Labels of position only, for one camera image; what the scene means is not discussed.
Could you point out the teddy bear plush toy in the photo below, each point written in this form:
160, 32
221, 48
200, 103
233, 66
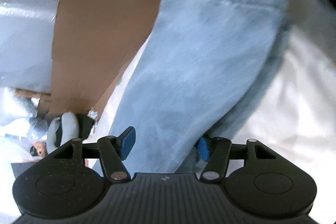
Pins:
39, 149

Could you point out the grey neck pillow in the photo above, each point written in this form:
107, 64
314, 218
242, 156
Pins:
61, 130

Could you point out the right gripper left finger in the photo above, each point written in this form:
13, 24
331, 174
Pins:
113, 151

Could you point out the light blue denim pants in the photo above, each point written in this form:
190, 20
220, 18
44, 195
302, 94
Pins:
201, 58

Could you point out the cream bear print bedsheet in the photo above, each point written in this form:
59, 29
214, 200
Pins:
296, 101

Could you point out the black cloth under pillow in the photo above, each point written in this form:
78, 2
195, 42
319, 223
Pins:
85, 125

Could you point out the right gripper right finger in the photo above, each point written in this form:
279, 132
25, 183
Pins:
215, 152

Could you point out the brown cardboard sheet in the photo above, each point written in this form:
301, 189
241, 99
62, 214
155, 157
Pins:
94, 42

